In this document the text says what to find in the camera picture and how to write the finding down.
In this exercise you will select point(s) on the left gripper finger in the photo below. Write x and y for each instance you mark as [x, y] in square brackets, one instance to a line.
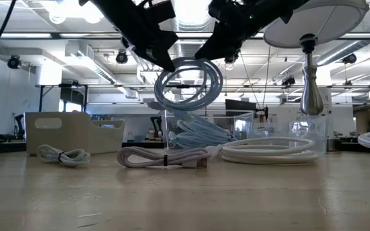
[159, 48]

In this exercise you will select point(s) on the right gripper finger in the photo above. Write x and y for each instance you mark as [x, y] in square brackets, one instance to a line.
[218, 49]

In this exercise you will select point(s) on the black background monitor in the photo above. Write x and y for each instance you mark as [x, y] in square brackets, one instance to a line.
[239, 104]

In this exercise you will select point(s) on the table lamp white shade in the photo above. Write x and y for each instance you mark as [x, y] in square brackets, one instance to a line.
[316, 22]

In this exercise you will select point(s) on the clear plastic bin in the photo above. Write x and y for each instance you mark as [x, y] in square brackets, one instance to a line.
[246, 128]

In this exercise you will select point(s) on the beige plastic bin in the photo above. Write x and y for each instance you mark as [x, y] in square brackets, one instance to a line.
[72, 131]

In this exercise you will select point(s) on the small clear plastic container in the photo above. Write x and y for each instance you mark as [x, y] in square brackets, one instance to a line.
[310, 134]

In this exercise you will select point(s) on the black background frame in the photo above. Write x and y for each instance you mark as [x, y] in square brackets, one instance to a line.
[182, 86]

